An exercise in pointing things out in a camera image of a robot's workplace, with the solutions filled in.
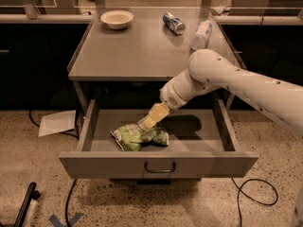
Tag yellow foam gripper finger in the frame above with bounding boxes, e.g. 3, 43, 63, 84
138, 103, 169, 130

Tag green jalapeno chip bag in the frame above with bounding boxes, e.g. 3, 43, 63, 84
111, 123, 169, 151

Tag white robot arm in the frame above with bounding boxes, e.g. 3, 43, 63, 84
138, 49, 303, 138

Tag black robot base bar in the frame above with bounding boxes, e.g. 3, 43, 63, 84
13, 182, 41, 227

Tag grey open top drawer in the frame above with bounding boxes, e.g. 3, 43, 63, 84
60, 99, 258, 180

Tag grey cabinet counter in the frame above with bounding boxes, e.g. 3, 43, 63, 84
69, 7, 239, 110

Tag blue silver soda can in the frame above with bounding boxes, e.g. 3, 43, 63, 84
163, 12, 186, 35

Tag white paper sheet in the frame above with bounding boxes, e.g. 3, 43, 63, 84
38, 110, 76, 137

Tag white paper bowl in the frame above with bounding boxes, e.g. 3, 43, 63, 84
100, 10, 134, 30

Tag dark background table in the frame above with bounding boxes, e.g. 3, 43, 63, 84
229, 0, 303, 16

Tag blue tape cross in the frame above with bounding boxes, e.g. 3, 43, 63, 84
48, 212, 84, 227

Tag black drawer handle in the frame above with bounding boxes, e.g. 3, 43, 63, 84
144, 162, 176, 174

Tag black cable left floor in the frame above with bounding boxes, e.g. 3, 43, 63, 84
28, 110, 80, 227

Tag black cable floor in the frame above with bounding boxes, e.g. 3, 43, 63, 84
231, 177, 279, 227
28, 110, 80, 227

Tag metal rail right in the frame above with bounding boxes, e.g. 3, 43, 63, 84
215, 16, 303, 26

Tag metal rail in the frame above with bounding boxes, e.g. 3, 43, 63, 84
0, 14, 94, 24
215, 16, 303, 26

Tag black cable right floor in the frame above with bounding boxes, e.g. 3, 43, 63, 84
231, 177, 279, 227

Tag metal rail left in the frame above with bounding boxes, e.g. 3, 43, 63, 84
0, 14, 94, 24

